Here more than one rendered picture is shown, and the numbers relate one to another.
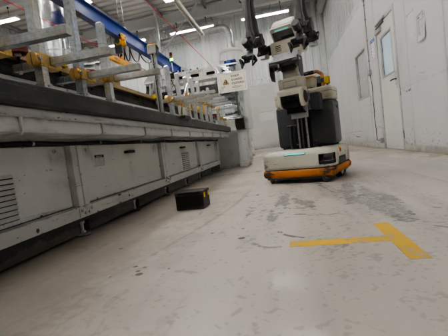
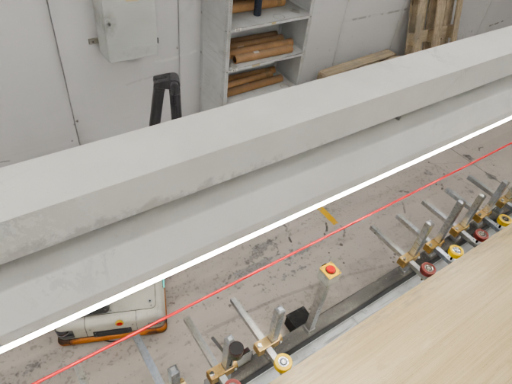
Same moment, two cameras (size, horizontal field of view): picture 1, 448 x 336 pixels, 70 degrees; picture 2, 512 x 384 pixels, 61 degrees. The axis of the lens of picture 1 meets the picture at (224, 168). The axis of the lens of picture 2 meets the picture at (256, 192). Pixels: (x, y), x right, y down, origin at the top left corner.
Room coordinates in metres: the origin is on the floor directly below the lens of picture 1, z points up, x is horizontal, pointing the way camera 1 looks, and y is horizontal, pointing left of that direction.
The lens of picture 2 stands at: (3.66, 0.88, 2.75)
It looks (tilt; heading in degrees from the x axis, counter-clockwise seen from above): 44 degrees down; 219
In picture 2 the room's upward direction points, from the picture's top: 8 degrees clockwise
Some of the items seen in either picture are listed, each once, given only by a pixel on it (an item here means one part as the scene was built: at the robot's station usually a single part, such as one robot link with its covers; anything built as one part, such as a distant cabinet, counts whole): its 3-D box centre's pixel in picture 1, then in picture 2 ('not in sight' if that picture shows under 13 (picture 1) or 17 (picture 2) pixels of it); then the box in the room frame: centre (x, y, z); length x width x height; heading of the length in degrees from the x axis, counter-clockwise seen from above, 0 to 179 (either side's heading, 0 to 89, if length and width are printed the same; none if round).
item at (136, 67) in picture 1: (97, 75); (424, 238); (1.57, 0.54, 0.80); 0.43 x 0.03 x 0.04; 79
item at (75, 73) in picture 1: (83, 75); (434, 244); (1.56, 0.61, 0.81); 0.14 x 0.06 x 0.05; 169
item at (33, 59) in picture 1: (44, 62); (459, 228); (1.32, 0.66, 0.81); 0.14 x 0.06 x 0.05; 169
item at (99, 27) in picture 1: (105, 67); (414, 250); (1.79, 0.57, 0.90); 0.04 x 0.04 x 0.48; 79
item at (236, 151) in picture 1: (201, 118); not in sight; (5.95, 0.30, 0.95); 1.65 x 0.70 x 1.90; 79
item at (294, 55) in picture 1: (286, 65); not in sight; (2.73, -0.62, 0.99); 0.28 x 0.16 x 0.22; 56
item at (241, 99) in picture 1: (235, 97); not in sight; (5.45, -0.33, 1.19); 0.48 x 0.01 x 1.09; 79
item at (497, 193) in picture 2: not in sight; (488, 207); (1.05, 0.71, 0.87); 0.04 x 0.04 x 0.48; 79
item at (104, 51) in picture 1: (62, 61); (449, 222); (1.32, 0.59, 0.81); 0.43 x 0.03 x 0.04; 79
